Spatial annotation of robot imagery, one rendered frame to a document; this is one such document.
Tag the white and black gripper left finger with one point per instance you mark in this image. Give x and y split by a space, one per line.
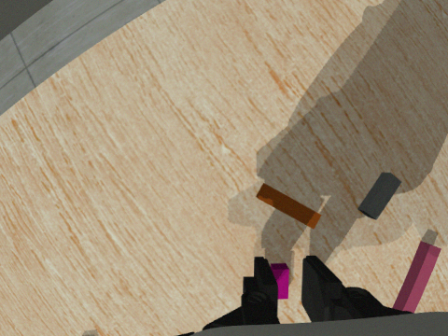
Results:
257 307

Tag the dark pink rod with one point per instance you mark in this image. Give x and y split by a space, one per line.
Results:
417 277

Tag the orange rod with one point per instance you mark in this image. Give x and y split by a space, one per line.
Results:
288 206

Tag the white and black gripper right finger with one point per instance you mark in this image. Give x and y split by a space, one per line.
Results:
323 300

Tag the dark grey rod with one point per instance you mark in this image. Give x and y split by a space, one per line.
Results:
379 195

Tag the small magenta block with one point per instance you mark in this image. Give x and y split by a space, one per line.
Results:
281 275

